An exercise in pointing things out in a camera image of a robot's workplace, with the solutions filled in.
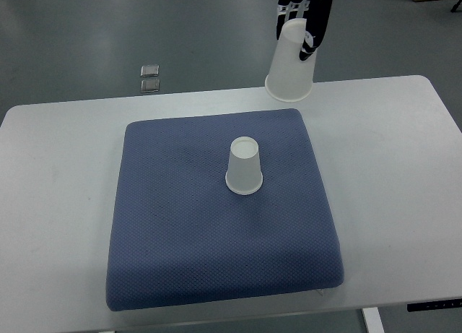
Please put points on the white paper cup on cushion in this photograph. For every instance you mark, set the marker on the white paper cup on cushion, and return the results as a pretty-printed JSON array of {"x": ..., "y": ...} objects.
[{"x": 244, "y": 174}]

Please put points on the lower metal floor plate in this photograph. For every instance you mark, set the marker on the lower metal floor plate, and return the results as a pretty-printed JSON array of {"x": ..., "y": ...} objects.
[{"x": 150, "y": 85}]

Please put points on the white table leg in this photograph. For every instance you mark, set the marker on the white table leg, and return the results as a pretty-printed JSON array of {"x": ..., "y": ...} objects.
[{"x": 372, "y": 319}]

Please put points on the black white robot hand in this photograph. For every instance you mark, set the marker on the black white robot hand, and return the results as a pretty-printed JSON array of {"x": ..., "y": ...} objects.
[{"x": 316, "y": 14}]

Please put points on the blue textured cushion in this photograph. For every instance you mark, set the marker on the blue textured cushion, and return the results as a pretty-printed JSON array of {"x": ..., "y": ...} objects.
[{"x": 180, "y": 236}]

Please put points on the black tripod leg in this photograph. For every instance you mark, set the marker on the black tripod leg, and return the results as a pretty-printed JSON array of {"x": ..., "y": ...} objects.
[{"x": 456, "y": 6}]

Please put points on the metal floor plate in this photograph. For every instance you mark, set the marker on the metal floor plate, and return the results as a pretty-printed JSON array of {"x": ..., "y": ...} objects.
[
  {"x": 150, "y": 85},
  {"x": 151, "y": 70}
]

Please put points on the white paper cup carried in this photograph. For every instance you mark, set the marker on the white paper cup carried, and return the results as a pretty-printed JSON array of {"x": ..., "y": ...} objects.
[{"x": 289, "y": 79}]

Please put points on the black table control panel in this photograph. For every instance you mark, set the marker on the black table control panel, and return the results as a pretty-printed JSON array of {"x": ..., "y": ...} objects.
[{"x": 434, "y": 305}]

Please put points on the upper metal floor plate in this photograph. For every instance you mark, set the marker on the upper metal floor plate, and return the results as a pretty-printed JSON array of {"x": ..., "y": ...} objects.
[{"x": 151, "y": 70}]

